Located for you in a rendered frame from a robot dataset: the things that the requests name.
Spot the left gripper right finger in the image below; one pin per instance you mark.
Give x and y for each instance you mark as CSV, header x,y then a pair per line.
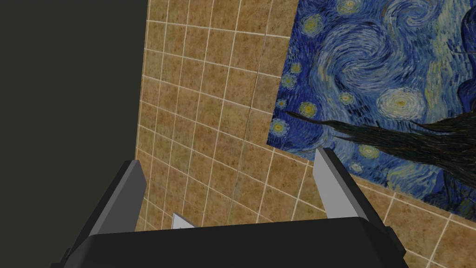
x,y
340,190

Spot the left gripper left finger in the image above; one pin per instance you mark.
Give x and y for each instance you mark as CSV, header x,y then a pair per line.
x,y
121,203

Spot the blue starry night painting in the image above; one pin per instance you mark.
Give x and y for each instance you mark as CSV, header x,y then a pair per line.
x,y
375,82

